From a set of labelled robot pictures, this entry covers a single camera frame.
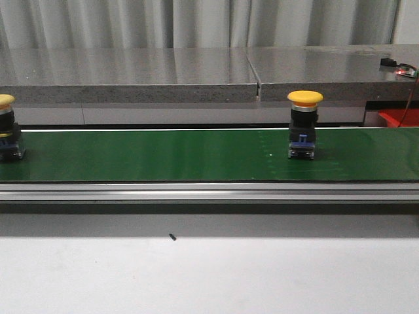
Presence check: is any yellow mushroom button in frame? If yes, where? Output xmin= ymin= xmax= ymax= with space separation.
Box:
xmin=287 ymin=90 xmax=323 ymax=160
xmin=0 ymin=94 xmax=26 ymax=162

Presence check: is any black plug connector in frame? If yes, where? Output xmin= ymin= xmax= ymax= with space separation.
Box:
xmin=380 ymin=58 xmax=397 ymax=67

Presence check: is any thin red wire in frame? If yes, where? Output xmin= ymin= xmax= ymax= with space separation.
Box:
xmin=396 ymin=75 xmax=417 ymax=128

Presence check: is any red plastic bin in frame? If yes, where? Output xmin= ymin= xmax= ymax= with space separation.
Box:
xmin=378 ymin=109 xmax=419 ymax=128

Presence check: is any grey pleated curtain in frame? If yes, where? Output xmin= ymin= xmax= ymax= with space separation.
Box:
xmin=1 ymin=1 xmax=400 ymax=48

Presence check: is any small green circuit board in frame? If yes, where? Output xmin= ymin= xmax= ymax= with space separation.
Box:
xmin=395 ymin=66 xmax=418 ymax=79

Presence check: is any grey stone counter slab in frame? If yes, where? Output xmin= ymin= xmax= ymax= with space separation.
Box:
xmin=1 ymin=48 xmax=258 ymax=104

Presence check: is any aluminium conveyor side rail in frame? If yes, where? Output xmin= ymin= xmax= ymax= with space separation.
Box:
xmin=1 ymin=182 xmax=418 ymax=204

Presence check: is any green conveyor belt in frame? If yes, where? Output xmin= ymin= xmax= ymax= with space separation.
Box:
xmin=1 ymin=128 xmax=418 ymax=182

